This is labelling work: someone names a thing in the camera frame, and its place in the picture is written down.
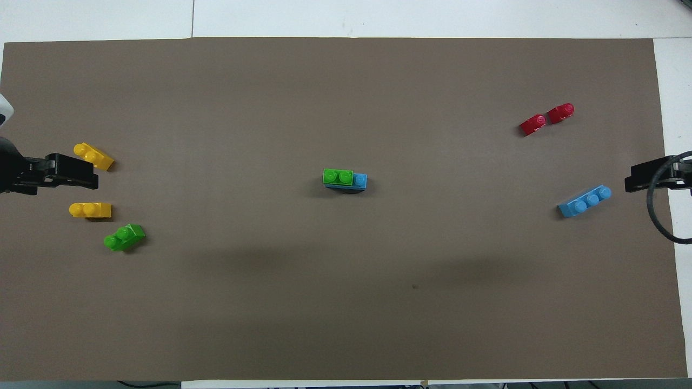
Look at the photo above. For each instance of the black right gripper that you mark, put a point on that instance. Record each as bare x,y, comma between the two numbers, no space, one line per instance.
684,175

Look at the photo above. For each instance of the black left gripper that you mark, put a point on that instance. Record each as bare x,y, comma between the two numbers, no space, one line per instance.
11,167

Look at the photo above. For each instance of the green two-stud block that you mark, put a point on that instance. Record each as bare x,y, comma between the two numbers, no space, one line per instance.
338,176
125,237

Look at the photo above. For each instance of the blue three-stud block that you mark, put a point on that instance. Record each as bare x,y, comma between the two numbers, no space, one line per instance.
584,202
361,181

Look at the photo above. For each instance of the yellow two-stud block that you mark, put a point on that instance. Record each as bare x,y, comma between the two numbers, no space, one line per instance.
89,209
93,157

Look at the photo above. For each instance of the red one-stud block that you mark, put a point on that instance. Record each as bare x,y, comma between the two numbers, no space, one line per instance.
559,114
532,125

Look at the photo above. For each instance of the brown table mat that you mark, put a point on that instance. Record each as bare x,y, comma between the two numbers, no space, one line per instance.
346,297

